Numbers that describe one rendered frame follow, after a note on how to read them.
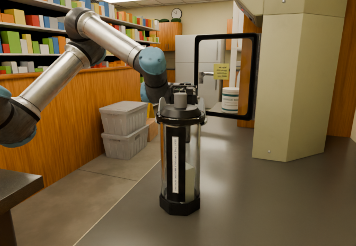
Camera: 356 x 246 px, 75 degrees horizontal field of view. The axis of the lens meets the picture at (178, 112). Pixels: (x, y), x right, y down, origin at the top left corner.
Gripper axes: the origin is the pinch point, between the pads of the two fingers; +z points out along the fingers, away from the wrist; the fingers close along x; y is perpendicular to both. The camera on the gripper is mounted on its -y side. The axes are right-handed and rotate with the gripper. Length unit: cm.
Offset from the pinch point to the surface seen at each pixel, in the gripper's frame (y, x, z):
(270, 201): -19.9, 22.3, -2.3
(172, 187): -13.1, -1.4, 4.7
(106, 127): -72, -109, -223
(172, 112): 3.7, -1.4, 4.0
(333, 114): -10, 64, -55
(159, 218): -19.9, -4.1, 6.3
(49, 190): -114, -140, -145
